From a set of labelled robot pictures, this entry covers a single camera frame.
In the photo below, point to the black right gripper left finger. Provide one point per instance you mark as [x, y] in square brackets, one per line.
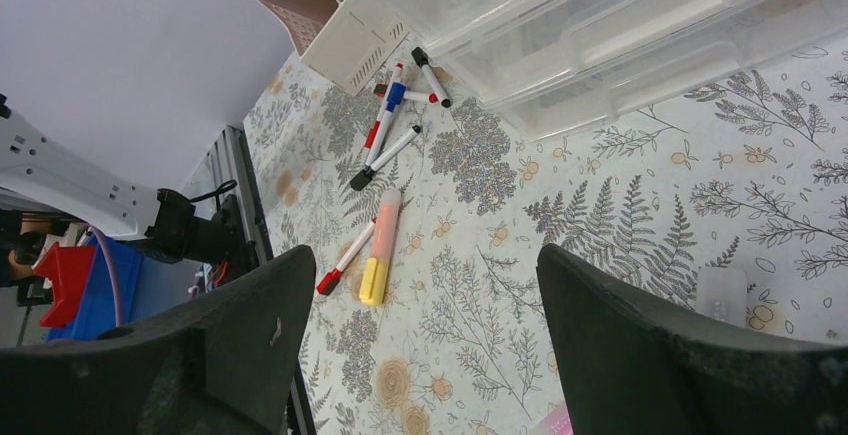
[221, 363]

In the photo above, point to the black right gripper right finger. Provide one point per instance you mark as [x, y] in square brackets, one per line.
[633, 363]

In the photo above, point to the white plastic drawer organizer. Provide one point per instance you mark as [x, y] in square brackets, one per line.
[554, 66]

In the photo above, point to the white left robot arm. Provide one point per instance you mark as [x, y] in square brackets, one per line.
[159, 223]

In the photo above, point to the blue plastic bin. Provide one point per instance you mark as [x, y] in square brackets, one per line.
[96, 310]

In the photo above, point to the red marker pen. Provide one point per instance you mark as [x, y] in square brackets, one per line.
[331, 279]

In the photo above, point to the pink yellow highlighter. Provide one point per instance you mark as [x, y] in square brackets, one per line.
[375, 274]

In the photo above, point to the red plastic bin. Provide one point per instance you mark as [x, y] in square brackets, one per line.
[67, 268]

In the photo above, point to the black tipped marker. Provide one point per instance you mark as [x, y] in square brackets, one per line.
[365, 176]

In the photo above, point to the floral patterned table mat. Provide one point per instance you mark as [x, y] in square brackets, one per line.
[747, 172]

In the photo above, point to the dark red capped marker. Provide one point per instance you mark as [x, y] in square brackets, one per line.
[381, 89]

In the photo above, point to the blue capped marker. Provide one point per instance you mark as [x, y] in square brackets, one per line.
[395, 97]

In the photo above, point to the white perforated file rack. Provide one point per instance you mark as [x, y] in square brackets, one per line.
[351, 46]

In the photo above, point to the black capped marker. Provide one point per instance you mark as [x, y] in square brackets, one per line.
[421, 59]

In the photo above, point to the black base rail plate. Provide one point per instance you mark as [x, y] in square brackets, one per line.
[235, 162]

